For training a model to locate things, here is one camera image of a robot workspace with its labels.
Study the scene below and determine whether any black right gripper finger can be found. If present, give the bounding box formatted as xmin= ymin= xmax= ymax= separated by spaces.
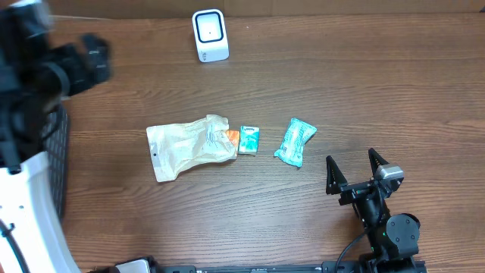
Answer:
xmin=326 ymin=155 xmax=348 ymax=195
xmin=368 ymin=148 xmax=389 ymax=175

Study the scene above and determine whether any teal wet wipes pack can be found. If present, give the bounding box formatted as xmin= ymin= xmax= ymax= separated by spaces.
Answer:
xmin=274 ymin=118 xmax=318 ymax=168

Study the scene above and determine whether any teal tissue pack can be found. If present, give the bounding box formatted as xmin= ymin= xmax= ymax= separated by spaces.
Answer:
xmin=238 ymin=126 xmax=260 ymax=155

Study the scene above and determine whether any orange tissue pack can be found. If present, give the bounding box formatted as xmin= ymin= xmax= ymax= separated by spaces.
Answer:
xmin=225 ymin=130 xmax=240 ymax=150

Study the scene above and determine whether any beige plastic pouch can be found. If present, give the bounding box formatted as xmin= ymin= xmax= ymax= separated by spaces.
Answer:
xmin=146 ymin=115 xmax=236 ymax=183

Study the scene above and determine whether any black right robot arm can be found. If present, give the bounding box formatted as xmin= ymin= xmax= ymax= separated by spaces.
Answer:
xmin=322 ymin=149 xmax=427 ymax=272

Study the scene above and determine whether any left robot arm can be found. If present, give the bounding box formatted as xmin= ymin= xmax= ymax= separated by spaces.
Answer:
xmin=1 ymin=1 xmax=111 ymax=272

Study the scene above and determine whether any white barcode scanner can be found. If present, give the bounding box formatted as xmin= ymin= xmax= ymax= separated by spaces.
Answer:
xmin=192 ymin=9 xmax=230 ymax=63

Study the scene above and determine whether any cardboard backdrop panel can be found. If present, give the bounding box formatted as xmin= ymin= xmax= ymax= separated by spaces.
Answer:
xmin=47 ymin=0 xmax=484 ymax=19

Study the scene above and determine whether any grey plastic mesh basket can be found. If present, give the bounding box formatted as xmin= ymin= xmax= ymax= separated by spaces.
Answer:
xmin=42 ymin=106 xmax=70 ymax=221

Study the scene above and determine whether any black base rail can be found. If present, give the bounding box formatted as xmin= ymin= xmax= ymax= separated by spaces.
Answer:
xmin=89 ymin=257 xmax=427 ymax=273

